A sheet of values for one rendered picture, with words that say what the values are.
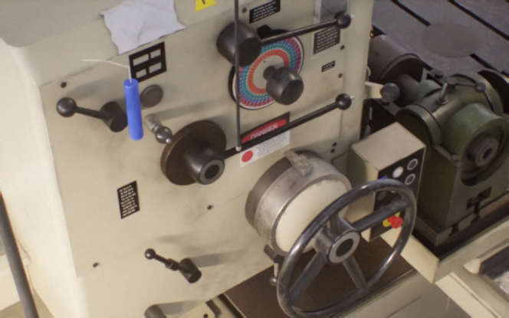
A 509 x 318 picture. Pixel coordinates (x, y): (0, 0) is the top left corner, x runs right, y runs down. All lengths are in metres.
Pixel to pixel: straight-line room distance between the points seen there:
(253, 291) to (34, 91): 1.40
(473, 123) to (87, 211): 1.04
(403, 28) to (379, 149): 1.05
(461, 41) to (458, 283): 0.82
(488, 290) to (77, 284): 1.31
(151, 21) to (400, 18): 1.68
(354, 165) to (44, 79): 0.88
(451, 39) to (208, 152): 1.51
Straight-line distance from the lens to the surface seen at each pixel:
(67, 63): 1.64
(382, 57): 2.60
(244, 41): 1.73
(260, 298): 2.85
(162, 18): 1.71
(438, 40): 3.19
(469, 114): 2.45
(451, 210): 2.52
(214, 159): 1.84
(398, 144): 2.25
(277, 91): 1.82
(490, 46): 3.20
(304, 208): 2.05
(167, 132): 1.73
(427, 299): 3.17
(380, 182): 1.96
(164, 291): 2.15
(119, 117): 1.68
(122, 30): 1.68
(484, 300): 2.81
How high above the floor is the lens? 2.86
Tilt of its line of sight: 43 degrees down
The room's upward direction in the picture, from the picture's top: straight up
